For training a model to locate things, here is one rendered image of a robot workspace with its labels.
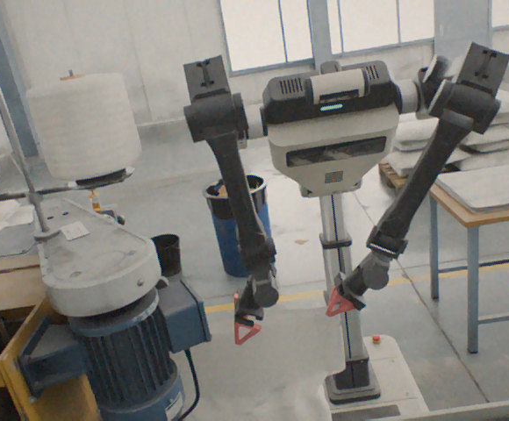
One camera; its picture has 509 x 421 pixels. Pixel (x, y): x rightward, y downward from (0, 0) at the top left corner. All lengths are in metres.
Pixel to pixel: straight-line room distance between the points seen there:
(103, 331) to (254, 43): 8.40
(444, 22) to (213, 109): 8.84
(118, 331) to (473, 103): 0.73
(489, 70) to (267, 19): 8.12
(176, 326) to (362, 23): 8.61
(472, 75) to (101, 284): 0.73
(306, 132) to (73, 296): 0.88
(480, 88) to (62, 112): 0.72
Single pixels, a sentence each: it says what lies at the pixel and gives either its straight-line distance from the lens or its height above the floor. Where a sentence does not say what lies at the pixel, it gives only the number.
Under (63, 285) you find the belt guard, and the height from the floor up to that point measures 1.42.
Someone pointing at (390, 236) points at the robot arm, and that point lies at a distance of 1.18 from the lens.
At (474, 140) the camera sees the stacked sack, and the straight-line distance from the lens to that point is 4.66.
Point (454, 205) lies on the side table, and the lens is 2.53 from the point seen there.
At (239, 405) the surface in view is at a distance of 1.35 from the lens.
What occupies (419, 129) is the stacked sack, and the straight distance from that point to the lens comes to 4.54.
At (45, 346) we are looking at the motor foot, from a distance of 0.88.
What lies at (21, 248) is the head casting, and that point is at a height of 1.34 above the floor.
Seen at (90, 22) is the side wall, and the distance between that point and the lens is 9.40.
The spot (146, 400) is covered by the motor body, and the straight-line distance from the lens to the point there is 0.90.
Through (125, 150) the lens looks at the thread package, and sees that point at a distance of 0.86.
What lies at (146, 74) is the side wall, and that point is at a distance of 9.24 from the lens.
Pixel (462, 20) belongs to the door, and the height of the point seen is 1.11.
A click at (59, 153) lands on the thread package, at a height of 1.58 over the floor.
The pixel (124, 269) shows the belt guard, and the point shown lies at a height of 1.42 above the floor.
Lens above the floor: 1.73
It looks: 21 degrees down
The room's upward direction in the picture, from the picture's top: 10 degrees counter-clockwise
